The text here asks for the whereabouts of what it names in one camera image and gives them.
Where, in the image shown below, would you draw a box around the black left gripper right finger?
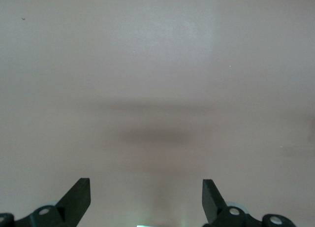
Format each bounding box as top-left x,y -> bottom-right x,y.
202,179 -> 296,227

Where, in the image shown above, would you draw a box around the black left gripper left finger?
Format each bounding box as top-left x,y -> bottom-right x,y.
0,177 -> 91,227

